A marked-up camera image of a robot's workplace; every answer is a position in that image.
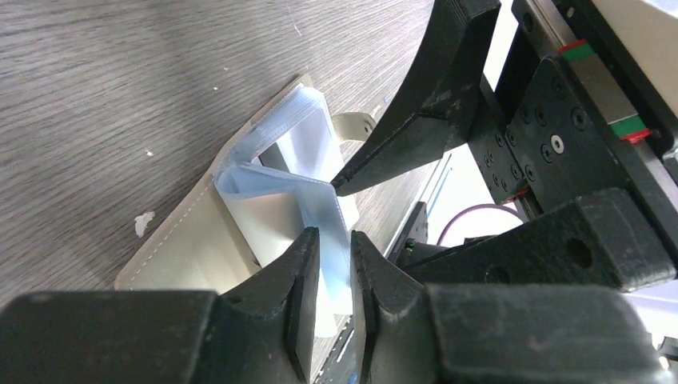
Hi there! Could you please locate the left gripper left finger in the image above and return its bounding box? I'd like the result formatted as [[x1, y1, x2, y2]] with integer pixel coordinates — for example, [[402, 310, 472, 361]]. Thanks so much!
[[1, 227, 320, 383]]

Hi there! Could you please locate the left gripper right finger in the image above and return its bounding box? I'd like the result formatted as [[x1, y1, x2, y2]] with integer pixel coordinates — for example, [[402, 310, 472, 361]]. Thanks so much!
[[350, 231, 663, 383]]

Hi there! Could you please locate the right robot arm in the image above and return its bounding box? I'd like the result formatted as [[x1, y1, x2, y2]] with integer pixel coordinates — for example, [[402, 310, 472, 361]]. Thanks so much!
[[333, 1, 677, 292]]

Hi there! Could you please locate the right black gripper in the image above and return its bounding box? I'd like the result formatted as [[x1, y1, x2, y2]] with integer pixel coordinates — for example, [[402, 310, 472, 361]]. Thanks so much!
[[331, 1, 677, 292]]

